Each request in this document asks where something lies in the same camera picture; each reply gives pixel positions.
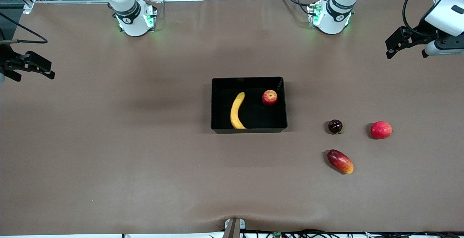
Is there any red yellow mango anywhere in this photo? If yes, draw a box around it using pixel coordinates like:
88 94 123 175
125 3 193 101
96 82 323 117
327 149 354 175

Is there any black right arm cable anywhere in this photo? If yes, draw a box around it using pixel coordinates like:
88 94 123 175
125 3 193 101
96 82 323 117
0 13 48 45

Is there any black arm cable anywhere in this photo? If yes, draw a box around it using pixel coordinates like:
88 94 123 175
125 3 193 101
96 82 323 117
402 0 435 37
0 13 48 45

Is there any black plastic box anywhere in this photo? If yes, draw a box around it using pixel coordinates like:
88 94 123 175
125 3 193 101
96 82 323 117
211 77 288 134

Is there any yellow banana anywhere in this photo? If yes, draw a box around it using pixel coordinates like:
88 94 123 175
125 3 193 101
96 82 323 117
230 92 248 129

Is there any brown table cover mat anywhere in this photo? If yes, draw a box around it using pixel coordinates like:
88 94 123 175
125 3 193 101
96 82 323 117
0 0 464 235

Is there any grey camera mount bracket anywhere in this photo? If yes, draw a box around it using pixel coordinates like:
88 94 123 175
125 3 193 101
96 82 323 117
223 217 246 238

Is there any pinkish red peach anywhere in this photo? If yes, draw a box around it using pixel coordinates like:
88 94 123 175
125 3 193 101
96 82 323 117
370 121 393 139

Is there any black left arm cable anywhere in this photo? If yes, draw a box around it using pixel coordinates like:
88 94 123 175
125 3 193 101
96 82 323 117
402 0 435 37

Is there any red yellow striped apple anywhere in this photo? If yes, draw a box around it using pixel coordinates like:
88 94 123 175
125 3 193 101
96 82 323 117
262 89 278 107

